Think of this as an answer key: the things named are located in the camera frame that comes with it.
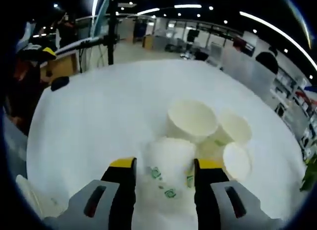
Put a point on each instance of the long ceiling light strip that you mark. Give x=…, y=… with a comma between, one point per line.
x=244, y=14

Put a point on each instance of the black pouch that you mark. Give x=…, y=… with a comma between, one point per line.
x=59, y=83

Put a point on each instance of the round ceiling spotlights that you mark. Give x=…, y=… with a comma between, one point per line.
x=211, y=8

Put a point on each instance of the green-printed white paper cup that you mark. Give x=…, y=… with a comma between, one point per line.
x=234, y=129
x=237, y=161
x=168, y=160
x=192, y=121

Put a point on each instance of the white wall shelves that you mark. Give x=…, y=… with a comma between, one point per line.
x=292, y=103

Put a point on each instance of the green potted plant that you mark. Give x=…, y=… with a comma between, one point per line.
x=309, y=175

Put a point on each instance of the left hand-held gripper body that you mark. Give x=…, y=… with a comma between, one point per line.
x=31, y=48

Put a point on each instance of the dark wall screen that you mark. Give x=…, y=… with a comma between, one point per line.
x=244, y=45

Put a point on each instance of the black tripod stand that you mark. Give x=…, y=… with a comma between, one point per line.
x=112, y=29

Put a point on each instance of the white table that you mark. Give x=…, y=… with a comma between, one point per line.
x=99, y=121

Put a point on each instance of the grey chair back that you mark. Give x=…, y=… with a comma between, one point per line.
x=237, y=69

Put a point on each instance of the wooden counter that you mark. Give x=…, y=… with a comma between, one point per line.
x=63, y=65

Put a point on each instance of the short ceiling light strip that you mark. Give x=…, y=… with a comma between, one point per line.
x=95, y=4
x=188, y=6
x=148, y=11

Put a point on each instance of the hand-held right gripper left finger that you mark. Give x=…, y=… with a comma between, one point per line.
x=81, y=215

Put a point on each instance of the red blue wall banner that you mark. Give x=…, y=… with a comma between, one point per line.
x=309, y=96

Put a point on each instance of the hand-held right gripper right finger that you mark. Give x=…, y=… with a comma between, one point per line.
x=250, y=215

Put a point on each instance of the wooden cabinet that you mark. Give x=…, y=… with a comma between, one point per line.
x=148, y=42

